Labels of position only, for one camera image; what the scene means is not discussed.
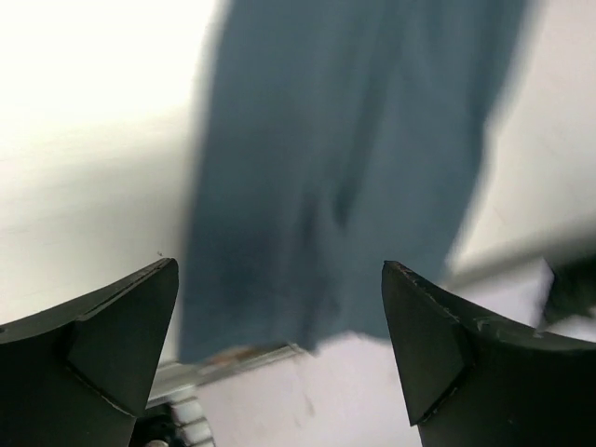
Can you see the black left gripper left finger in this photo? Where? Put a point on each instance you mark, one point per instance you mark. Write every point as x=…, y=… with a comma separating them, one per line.
x=80, y=373

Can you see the aluminium front rail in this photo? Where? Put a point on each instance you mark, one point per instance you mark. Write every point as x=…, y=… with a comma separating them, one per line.
x=551, y=289

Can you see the teal blue t shirt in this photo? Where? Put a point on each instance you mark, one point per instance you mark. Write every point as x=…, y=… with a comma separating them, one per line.
x=341, y=134

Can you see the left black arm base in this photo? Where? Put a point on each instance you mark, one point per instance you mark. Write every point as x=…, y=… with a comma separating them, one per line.
x=175, y=423

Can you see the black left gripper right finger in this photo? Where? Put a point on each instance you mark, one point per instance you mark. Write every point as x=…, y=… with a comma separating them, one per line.
x=472, y=378

